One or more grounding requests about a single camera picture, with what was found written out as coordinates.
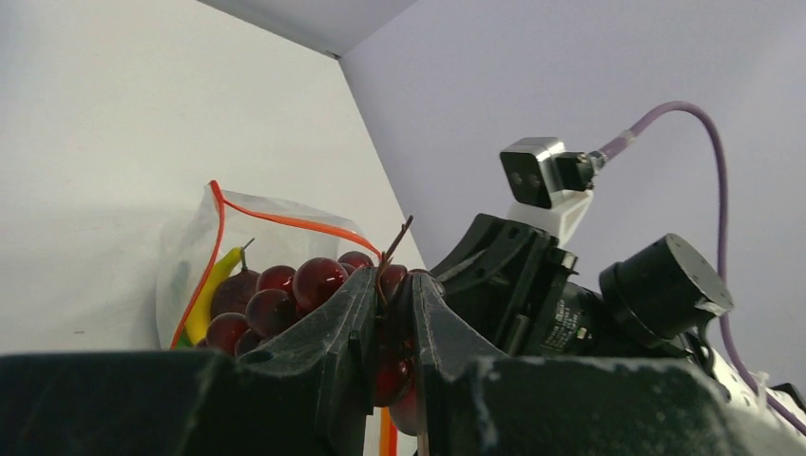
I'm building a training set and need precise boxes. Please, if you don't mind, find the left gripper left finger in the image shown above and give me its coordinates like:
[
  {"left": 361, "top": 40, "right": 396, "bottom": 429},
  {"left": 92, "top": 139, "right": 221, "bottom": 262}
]
[{"left": 0, "top": 267, "right": 379, "bottom": 456}]

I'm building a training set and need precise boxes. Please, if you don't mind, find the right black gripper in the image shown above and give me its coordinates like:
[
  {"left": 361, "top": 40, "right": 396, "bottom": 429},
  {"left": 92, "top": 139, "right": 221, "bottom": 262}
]
[{"left": 431, "top": 214, "right": 589, "bottom": 356}]

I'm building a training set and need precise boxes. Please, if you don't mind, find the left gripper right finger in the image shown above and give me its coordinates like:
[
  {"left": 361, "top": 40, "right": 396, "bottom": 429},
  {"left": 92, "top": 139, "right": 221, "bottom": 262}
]
[{"left": 411, "top": 275, "right": 805, "bottom": 455}]

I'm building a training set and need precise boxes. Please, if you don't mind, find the dark toy grape bunch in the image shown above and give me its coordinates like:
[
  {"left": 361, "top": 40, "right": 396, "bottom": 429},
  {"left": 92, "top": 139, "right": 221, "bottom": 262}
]
[{"left": 195, "top": 251, "right": 414, "bottom": 451}]

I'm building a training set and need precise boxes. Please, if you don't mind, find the yellow toy banana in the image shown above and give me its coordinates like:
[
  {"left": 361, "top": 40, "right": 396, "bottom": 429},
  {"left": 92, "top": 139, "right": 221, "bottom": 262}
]
[{"left": 183, "top": 247, "right": 244, "bottom": 345}]

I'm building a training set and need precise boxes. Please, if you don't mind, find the clear zip top bag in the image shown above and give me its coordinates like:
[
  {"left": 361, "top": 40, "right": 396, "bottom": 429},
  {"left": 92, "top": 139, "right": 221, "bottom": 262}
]
[{"left": 155, "top": 180, "right": 399, "bottom": 456}]

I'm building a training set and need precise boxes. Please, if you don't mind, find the purple toy passion fruit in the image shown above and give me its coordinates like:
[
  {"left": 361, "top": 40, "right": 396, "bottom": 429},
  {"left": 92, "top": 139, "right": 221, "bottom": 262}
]
[{"left": 210, "top": 238, "right": 259, "bottom": 319}]

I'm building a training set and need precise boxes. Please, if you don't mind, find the green toy cucumber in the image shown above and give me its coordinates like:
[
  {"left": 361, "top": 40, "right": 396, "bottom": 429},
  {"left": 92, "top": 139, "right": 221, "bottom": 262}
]
[{"left": 173, "top": 331, "right": 195, "bottom": 350}]

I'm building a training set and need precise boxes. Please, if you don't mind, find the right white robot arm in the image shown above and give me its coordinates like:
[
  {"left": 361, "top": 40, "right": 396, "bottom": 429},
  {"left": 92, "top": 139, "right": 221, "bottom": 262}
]
[{"left": 413, "top": 214, "right": 805, "bottom": 455}]

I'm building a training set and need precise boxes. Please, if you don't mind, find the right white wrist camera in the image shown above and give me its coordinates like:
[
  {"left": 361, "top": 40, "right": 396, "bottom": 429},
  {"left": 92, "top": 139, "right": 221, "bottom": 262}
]
[{"left": 499, "top": 137, "right": 594, "bottom": 247}]

